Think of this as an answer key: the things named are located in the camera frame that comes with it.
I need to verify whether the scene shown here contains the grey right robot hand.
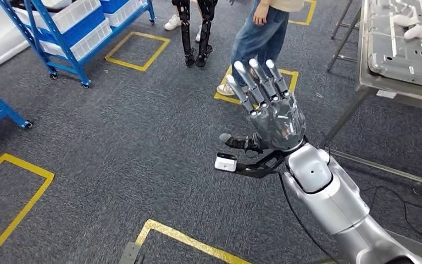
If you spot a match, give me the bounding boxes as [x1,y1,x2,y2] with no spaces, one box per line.
[219,58,307,153]

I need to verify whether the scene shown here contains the blue metal shelf rack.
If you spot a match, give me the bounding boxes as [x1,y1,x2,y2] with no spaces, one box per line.
[0,80,34,139]
[0,0,157,88]

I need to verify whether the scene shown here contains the silver stamped metal panel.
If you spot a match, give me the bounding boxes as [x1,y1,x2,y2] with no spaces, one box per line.
[367,0,422,92]

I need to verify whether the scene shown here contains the black humanoid robot legs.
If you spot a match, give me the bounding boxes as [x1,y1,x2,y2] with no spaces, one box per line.
[171,0,219,69]

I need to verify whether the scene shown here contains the yellow floor tape square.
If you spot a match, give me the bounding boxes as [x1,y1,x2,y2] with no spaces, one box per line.
[0,153,56,264]
[135,218,252,264]

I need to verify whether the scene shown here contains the white plastic piece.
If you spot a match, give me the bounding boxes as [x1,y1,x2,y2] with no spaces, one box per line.
[403,24,422,40]
[392,14,421,27]

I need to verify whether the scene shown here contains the white plastic bin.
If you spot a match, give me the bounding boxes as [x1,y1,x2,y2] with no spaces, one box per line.
[104,0,146,28]
[14,0,102,34]
[39,18,113,62]

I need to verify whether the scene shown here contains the blue plastic bin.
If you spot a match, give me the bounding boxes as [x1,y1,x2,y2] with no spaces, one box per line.
[36,6,106,48]
[99,0,134,14]

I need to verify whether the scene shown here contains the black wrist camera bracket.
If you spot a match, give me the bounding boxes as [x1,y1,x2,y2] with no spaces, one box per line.
[234,149,288,179]

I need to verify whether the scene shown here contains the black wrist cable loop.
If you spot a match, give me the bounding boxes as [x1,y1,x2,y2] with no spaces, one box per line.
[320,133,332,167]

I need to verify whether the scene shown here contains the steel workbench frame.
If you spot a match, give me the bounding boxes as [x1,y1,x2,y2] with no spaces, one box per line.
[325,0,422,201]

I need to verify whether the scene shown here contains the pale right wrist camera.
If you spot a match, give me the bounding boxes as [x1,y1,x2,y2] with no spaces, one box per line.
[214,152,238,173]

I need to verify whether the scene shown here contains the black camera cable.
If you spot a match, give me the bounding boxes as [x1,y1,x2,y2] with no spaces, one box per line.
[277,172,339,263]

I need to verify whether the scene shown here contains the black floor cable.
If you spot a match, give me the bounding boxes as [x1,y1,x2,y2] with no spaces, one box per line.
[360,185,422,239]

